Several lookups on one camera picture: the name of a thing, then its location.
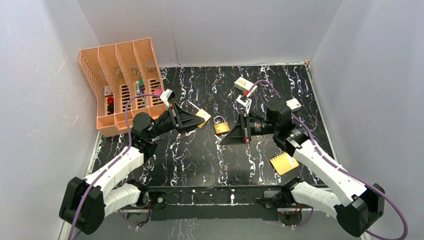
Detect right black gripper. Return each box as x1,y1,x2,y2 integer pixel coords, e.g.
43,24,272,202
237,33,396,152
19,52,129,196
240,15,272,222
220,112,279,145

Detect white green small box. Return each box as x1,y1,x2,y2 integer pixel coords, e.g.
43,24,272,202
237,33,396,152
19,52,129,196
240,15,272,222
233,77,258,93

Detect orange plastic file organizer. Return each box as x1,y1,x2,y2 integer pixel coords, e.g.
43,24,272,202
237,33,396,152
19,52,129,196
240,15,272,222
79,37,167,137

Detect silver key bunch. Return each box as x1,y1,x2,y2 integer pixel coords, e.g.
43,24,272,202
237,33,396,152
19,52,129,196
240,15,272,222
184,130,196,137

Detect red black item in organizer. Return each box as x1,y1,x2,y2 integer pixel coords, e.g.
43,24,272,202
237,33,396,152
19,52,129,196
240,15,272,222
106,97,115,115

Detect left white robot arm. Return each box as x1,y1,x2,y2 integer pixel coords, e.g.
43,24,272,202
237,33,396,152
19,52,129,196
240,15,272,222
58,103,206,235

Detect pink eraser in organizer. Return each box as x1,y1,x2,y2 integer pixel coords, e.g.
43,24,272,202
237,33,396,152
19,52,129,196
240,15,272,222
153,87,163,97

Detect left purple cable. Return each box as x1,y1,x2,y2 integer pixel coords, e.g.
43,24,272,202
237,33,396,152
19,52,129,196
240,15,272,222
66,93,167,240

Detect orange spiral notebook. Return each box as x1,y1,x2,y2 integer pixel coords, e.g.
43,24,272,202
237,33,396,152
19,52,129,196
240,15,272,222
269,152,300,176

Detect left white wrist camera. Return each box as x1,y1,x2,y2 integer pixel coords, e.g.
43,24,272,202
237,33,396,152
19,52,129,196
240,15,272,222
159,89,176,108

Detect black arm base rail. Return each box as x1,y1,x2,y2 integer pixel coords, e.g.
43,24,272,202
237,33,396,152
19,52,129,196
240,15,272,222
66,185,365,229

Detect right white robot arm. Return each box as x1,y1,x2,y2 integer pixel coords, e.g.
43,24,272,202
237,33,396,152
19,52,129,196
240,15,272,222
220,95,385,238

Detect white red small box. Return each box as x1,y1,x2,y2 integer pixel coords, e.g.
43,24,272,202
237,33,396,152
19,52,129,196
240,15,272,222
286,98,302,112

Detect brass padlock centre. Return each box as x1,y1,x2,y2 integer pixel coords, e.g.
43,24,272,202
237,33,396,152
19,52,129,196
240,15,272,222
213,115,230,136

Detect brass padlock long shackle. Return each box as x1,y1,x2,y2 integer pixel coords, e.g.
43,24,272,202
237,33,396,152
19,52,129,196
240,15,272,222
188,101,212,129

